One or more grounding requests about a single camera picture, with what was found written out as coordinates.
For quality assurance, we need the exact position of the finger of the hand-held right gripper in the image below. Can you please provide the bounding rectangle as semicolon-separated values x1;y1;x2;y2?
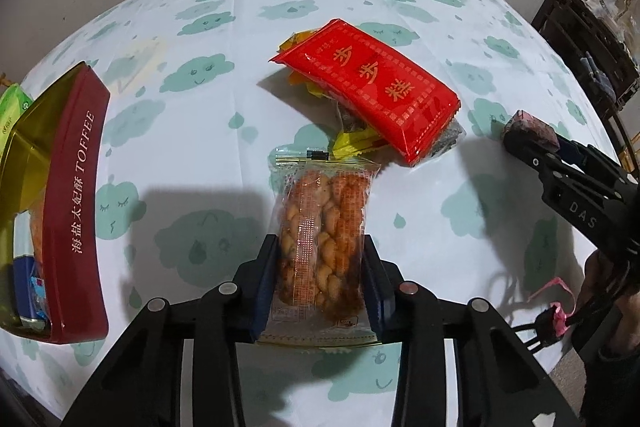
501;132;568;188
555;136;633;182

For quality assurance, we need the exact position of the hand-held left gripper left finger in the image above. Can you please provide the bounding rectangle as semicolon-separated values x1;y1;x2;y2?
60;234;278;427

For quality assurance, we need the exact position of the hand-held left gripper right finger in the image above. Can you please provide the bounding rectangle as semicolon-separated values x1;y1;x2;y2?
362;234;573;427

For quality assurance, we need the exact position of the pink snack packet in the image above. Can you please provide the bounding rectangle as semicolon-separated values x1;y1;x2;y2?
502;109;561;152

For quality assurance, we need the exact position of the dark sesame bar packet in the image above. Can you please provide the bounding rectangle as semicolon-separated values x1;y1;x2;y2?
432;119;467;156

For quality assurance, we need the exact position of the fried dough twist packet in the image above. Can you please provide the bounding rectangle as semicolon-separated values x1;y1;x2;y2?
255;148;383;348
29;202;51;268

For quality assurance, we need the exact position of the yellow snack packet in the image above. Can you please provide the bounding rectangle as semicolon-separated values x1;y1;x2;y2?
278;28;326;100
332;127;388;160

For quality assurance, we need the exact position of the red snack packet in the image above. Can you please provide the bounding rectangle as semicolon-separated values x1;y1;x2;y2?
269;19;461;166

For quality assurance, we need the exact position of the red tin box gold inside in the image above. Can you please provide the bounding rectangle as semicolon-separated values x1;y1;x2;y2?
0;62;111;344

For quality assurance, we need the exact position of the small blue candy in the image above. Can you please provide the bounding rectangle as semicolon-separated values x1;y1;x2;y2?
29;274;53;313

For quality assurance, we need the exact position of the large blue snack packet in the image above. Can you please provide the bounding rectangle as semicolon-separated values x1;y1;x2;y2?
11;212;51;333

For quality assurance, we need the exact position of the person's right hand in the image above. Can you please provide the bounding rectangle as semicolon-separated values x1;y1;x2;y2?
582;251;640;308

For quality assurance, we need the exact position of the blue cloth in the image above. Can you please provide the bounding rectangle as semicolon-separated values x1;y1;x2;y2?
582;57;616;95

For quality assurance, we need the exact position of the pink ribbon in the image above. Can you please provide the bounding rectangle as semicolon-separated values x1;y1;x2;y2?
527;278;576;335

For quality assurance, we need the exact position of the dark wooden shelf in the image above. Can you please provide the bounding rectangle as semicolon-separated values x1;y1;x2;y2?
531;0;640;142

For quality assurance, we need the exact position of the green tissue pack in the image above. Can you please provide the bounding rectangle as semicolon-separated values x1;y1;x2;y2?
0;84;33;138

